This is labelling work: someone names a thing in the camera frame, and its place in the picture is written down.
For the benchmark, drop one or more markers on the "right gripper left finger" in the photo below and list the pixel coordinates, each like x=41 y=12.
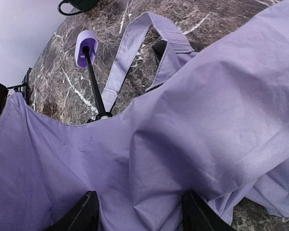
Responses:
x=83 y=216

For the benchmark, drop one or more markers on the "lavender folding umbrella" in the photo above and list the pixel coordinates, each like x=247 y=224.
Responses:
x=215 y=122

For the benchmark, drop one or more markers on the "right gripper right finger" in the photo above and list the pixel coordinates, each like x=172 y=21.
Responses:
x=198 y=216

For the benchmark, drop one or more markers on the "dark mug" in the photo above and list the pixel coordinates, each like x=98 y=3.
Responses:
x=82 y=6

